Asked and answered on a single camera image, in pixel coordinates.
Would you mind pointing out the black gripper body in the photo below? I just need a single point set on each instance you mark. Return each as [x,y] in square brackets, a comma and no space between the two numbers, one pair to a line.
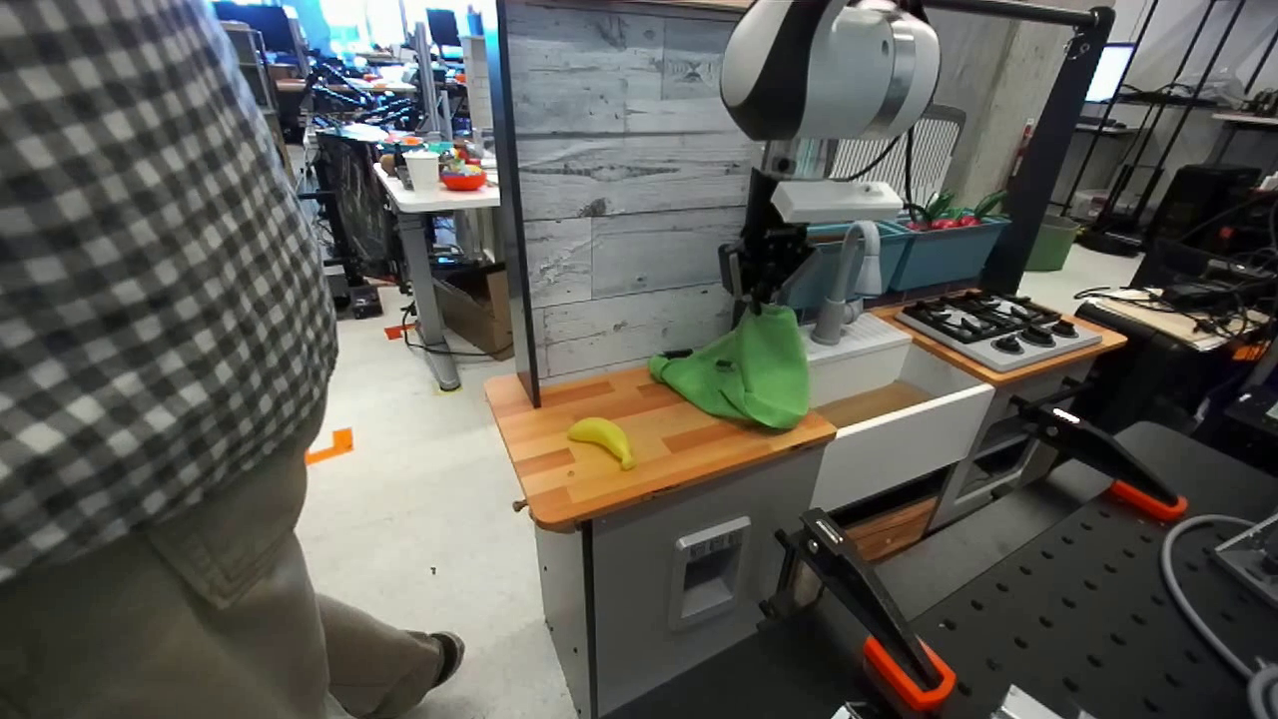
[777,247]

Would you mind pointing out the green towel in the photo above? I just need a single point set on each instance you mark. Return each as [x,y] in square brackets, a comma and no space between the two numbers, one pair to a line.
[750,374]

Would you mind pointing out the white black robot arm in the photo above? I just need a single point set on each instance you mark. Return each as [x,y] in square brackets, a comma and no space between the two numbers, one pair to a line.
[841,64]

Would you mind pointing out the large teal storage bin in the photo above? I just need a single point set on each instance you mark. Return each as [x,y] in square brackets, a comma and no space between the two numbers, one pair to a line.
[822,259]

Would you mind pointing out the grey toy faucet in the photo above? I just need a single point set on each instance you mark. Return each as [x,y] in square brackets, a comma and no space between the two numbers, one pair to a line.
[853,274]

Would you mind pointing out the toy kitchen unit wooden counter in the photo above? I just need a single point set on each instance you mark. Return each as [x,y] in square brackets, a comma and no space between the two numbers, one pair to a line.
[624,201]

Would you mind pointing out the small teal storage bin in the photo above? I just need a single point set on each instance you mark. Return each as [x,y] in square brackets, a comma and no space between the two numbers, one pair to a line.
[945,257]

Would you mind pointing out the white toy sink basin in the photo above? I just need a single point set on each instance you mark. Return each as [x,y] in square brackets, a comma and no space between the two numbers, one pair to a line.
[904,426]

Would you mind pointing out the red green plants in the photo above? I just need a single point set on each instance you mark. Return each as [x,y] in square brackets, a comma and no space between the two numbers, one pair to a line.
[961,215]

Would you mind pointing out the yellow toy banana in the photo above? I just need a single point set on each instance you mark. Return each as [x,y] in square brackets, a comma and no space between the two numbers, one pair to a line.
[601,436]

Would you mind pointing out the grey toy stove top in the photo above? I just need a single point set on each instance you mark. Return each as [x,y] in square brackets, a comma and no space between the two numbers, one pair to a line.
[999,327]

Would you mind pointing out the brown box under desk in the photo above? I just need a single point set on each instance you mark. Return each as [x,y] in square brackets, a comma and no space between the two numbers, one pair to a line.
[480,313]

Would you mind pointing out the red bowl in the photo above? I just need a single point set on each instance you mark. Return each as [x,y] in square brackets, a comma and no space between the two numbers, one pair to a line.
[464,182]

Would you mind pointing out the long black orange bar clamp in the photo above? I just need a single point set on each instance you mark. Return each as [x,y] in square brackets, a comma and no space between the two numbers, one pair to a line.
[864,603]

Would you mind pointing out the white desk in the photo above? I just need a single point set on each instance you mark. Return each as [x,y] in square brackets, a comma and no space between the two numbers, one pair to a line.
[420,251]

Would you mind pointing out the short black orange bar clamp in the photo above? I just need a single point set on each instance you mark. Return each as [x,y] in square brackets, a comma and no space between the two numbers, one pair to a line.
[1102,460]

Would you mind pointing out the white cup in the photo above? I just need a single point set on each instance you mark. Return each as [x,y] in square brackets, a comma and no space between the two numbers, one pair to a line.
[420,174]

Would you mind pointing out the laptop screen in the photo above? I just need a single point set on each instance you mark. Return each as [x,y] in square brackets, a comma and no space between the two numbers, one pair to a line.
[1107,72]

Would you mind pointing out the black equipment pile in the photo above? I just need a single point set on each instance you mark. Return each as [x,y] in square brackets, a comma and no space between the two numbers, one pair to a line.
[1200,239]

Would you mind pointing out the black perforated table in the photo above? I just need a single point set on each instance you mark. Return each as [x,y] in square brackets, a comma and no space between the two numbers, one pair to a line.
[1079,625]

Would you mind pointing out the grey metal box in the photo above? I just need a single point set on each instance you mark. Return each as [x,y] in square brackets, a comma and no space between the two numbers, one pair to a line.
[1251,559]

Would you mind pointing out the standing person checkered shirt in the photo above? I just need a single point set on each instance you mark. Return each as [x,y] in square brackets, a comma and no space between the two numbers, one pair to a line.
[145,331]

